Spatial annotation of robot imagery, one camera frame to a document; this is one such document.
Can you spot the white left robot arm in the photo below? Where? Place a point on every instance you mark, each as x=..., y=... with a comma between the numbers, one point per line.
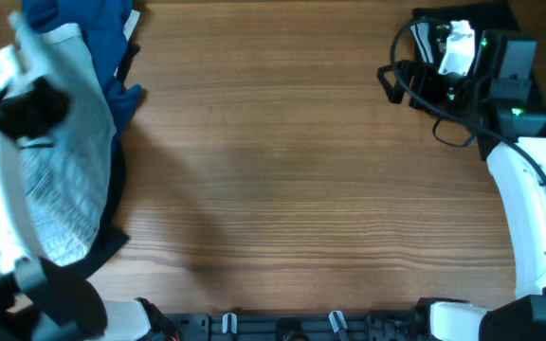
x=39, y=300

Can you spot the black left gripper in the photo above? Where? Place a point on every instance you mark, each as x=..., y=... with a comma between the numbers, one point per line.
x=57, y=102

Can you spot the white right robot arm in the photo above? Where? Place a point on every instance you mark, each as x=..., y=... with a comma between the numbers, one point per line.
x=515, y=154

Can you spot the light blue denim shorts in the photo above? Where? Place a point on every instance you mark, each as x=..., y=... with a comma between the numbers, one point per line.
x=66, y=173

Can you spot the black garment under pile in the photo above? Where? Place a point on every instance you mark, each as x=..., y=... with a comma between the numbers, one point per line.
x=110, y=238

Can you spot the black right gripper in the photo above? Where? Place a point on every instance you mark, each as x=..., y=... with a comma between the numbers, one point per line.
x=415, y=80

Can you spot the folded black shorts white stripes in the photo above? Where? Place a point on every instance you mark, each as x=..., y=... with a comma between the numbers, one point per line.
x=483, y=42

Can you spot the dark blue shirt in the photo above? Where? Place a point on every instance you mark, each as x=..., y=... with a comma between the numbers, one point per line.
x=102, y=24

